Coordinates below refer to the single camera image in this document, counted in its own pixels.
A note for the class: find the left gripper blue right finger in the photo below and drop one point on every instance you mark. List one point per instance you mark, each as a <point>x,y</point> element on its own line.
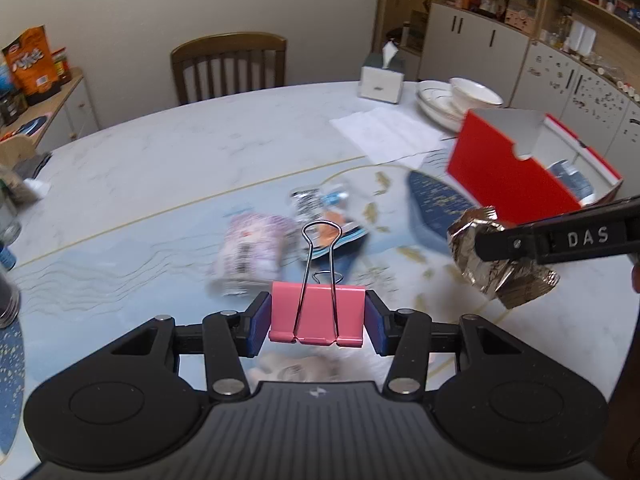
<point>375,321</point>

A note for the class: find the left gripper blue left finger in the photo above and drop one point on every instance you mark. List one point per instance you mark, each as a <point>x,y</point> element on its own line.
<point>259,321</point>

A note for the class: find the pink binder clip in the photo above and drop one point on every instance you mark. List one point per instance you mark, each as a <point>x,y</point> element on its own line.
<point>318,314</point>

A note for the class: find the pink white snack packet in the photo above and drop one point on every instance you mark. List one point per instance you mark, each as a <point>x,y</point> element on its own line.
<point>252,252</point>

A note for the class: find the clear orange snack packet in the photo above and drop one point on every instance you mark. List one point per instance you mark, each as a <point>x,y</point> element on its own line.
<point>327,214</point>

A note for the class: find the gold foil snack packet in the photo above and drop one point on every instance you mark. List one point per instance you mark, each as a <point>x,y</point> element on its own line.
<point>512,280</point>

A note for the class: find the red white cardboard box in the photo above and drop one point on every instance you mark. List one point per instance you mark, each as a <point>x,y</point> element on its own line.
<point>528,165</point>

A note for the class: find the white storage cabinets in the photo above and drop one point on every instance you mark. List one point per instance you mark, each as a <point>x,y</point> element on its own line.
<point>532,75</point>

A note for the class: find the white paper napkin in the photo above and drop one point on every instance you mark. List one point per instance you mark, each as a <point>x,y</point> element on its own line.
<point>387,136</point>

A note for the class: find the white porcelain bowl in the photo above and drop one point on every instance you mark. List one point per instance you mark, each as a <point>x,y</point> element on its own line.
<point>470,95</point>

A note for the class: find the white gold-rimmed plate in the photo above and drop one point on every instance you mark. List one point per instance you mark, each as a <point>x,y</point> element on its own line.
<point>435,99</point>

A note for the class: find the green white tissue box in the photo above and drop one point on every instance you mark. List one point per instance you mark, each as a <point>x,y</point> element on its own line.
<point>382,75</point>

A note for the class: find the wooden dining chair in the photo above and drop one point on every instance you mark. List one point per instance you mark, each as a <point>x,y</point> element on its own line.
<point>210,67</point>

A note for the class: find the white side cabinet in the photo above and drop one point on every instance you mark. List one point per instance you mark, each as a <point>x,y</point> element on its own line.
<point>65,117</point>

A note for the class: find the red sauce jar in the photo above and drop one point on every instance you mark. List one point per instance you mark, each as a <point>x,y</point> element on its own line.
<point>62,65</point>

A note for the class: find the orange snack bag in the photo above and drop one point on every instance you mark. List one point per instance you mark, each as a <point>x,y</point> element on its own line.
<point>31,64</point>

